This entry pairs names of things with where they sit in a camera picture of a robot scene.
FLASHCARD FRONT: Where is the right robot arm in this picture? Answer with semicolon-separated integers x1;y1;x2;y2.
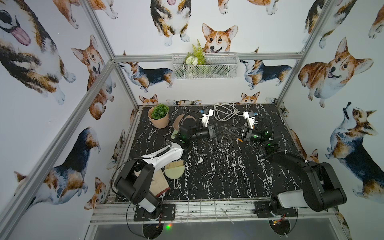
239;126;347;212

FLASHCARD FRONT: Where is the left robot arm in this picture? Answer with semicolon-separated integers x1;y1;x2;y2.
114;118;217;219

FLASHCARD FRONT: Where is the terracotta pot with plant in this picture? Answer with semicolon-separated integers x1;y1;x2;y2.
148;104;170;129

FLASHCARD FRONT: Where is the artificial fern with flower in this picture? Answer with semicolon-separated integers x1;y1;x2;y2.
184;40;207;78

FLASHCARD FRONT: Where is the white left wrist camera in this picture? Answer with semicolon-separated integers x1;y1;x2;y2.
200;109;214;128

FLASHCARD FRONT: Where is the white power strip cord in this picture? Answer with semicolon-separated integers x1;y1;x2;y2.
213;102;245;122

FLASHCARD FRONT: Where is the white wire wall basket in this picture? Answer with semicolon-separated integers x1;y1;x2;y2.
172;53;240;79

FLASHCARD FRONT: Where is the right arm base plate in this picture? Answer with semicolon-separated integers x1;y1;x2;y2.
254;200;298;219

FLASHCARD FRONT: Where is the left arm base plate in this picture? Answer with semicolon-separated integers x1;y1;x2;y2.
134;204;176;222

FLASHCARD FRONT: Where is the aluminium frame post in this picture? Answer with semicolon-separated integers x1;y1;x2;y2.
276;1;337;107

